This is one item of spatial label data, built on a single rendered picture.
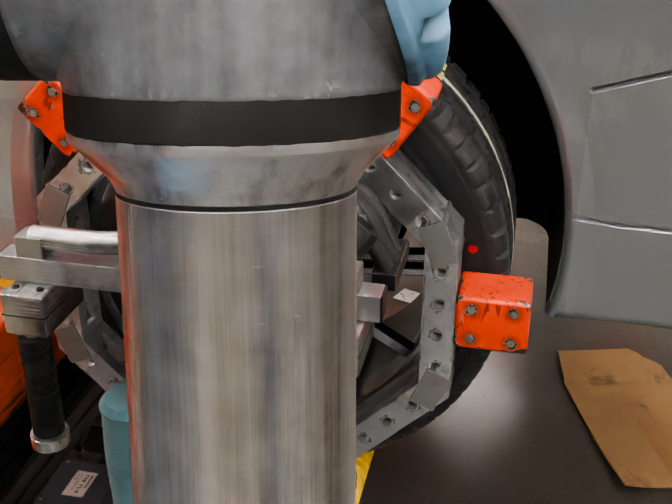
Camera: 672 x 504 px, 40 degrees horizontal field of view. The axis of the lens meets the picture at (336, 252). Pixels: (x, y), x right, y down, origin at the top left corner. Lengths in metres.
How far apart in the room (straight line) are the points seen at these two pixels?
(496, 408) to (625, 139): 1.31
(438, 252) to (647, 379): 1.64
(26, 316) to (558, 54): 0.72
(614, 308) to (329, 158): 1.12
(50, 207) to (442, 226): 0.50
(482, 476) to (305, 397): 1.95
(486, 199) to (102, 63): 0.91
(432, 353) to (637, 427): 1.36
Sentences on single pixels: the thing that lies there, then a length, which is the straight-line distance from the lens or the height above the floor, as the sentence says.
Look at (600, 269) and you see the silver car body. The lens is 1.36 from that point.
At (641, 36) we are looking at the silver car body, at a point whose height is 1.16.
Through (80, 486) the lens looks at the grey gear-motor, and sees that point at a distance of 1.59.
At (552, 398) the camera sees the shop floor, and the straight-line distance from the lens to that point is 2.55.
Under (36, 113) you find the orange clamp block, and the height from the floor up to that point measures 1.08.
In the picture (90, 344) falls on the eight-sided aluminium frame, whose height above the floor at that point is 0.75.
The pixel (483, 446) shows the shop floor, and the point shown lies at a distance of 2.35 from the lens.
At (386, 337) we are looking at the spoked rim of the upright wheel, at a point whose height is 0.75.
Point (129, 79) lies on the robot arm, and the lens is 0.29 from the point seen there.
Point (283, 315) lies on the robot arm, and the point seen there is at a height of 1.28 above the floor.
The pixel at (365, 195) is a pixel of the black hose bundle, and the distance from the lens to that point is 1.02.
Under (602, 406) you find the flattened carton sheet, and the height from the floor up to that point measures 0.01.
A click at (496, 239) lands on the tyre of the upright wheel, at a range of 1.19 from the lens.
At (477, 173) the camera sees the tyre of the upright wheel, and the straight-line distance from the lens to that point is 1.16.
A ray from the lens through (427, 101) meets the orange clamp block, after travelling 1.04.
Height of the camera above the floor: 1.43
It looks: 26 degrees down
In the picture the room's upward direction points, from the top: straight up
